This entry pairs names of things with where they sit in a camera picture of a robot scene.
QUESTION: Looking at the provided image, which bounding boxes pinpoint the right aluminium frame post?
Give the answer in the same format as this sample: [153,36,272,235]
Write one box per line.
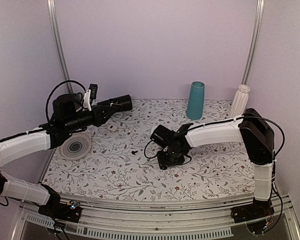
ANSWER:
[241,0,265,85]

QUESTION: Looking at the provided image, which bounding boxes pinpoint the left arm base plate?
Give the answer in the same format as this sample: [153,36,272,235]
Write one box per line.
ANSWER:
[38,200,82,223]

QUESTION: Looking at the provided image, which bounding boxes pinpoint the black cylinder speaker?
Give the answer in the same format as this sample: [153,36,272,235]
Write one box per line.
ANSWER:
[109,94,133,112]

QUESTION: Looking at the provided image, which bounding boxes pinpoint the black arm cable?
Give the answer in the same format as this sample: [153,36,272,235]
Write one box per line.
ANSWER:
[44,79,87,123]
[143,139,193,166]

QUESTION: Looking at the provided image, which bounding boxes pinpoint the white ribbed vase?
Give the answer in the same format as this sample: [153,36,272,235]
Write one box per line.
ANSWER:
[228,84,251,118]

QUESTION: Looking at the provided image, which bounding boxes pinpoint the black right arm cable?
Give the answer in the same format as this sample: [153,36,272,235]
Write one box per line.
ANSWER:
[143,139,193,166]

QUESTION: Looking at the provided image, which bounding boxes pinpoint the aluminium front rail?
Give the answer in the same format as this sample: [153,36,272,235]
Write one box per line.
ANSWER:
[12,194,300,240]

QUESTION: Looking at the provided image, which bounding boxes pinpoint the aluminium frame post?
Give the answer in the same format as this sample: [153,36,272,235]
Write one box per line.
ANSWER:
[241,0,265,85]
[46,0,70,81]

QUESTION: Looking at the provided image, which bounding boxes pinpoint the left aluminium frame post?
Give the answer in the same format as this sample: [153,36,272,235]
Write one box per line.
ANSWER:
[46,0,70,81]

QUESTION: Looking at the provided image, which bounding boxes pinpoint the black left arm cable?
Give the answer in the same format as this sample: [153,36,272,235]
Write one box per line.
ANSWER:
[44,79,87,123]

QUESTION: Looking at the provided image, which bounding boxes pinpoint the white open earbud case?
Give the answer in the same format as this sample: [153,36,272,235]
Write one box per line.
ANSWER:
[107,124,118,132]

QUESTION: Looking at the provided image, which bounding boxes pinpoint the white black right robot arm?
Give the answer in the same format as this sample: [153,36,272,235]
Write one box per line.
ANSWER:
[150,108,275,218]

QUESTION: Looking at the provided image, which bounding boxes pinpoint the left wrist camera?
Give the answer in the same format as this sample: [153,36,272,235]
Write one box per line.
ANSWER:
[83,83,98,111]

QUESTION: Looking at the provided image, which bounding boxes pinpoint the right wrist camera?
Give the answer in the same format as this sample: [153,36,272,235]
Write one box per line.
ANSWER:
[150,125,176,149]

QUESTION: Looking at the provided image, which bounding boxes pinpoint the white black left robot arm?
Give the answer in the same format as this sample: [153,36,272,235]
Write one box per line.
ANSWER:
[0,91,132,217]

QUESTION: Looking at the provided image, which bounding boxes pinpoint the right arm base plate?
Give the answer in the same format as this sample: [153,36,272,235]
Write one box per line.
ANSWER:
[230,203,275,223]

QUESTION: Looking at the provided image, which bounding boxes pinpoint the white spiral plate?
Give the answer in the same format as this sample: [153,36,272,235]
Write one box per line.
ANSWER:
[57,132,92,161]

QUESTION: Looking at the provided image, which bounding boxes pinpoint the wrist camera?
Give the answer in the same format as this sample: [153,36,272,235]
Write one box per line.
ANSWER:
[83,83,98,111]
[150,125,176,149]

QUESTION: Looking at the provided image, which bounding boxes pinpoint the teal tall vase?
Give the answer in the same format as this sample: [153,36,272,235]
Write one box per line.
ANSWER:
[186,81,205,120]

